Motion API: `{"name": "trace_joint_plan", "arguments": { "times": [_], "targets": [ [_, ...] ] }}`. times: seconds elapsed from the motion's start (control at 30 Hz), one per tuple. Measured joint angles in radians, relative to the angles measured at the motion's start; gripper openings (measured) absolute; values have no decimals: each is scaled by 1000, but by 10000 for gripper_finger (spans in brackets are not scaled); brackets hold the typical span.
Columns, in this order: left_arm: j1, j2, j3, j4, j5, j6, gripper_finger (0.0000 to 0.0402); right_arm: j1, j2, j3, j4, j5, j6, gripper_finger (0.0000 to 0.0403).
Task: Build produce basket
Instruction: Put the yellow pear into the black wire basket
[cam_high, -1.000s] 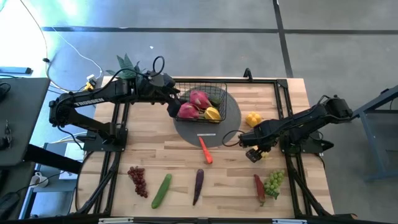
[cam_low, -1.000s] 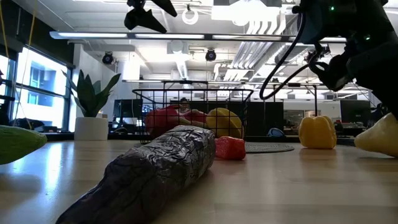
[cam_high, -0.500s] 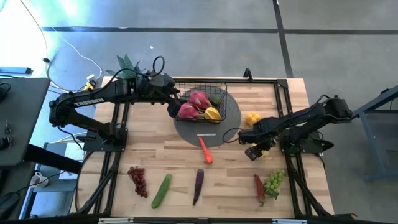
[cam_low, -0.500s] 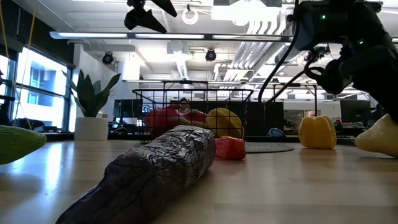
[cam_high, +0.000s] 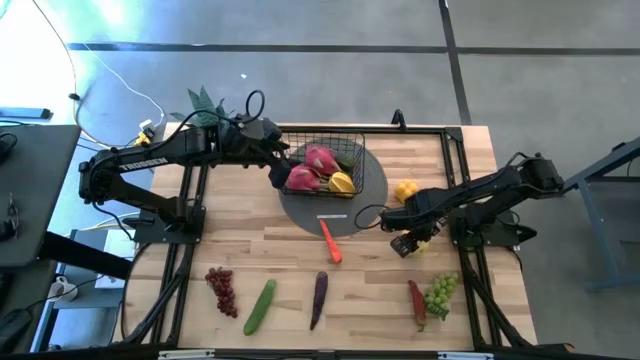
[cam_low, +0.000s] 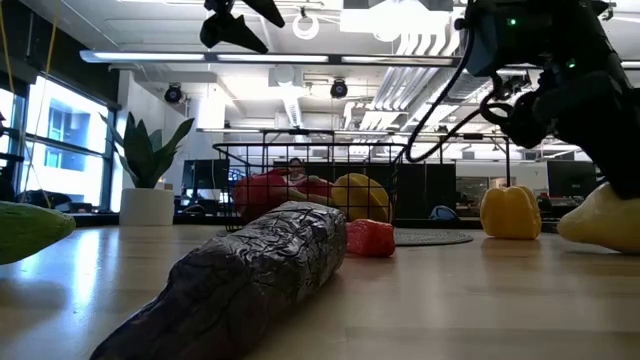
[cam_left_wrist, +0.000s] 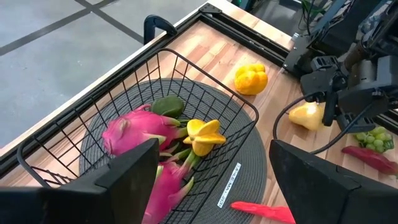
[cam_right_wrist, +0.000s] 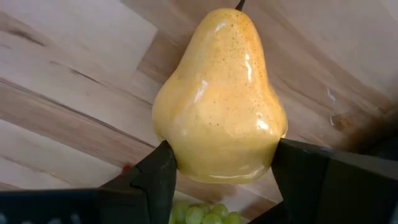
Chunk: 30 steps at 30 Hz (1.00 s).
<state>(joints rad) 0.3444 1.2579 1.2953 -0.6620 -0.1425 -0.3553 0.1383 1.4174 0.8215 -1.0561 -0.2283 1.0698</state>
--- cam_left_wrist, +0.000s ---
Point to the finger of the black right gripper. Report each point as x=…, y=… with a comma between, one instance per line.
x=330, y=109
x=354, y=124

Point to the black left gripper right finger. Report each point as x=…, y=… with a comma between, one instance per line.
x=326, y=196

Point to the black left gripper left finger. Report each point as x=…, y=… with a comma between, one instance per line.
x=130, y=186

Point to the yellow pear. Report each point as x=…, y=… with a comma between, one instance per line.
x=306, y=116

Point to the green grape bunch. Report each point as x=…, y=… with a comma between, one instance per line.
x=374, y=140

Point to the pink dragon fruit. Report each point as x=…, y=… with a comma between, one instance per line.
x=164, y=193
x=136, y=127

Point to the dark red chili pepper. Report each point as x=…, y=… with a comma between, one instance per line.
x=373, y=160

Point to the bright red long pepper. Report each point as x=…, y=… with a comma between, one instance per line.
x=267, y=213

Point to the green avocado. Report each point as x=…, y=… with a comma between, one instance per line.
x=168, y=106

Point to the yellow starfruit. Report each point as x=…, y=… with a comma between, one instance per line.
x=203, y=137

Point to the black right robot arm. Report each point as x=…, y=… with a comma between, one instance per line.
x=385, y=28

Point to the grey round woven placemat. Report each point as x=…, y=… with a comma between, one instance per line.
x=248, y=174

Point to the yellow bell pepper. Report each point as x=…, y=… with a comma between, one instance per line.
x=251, y=79

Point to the black aluminium table frame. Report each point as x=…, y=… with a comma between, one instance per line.
x=248, y=40

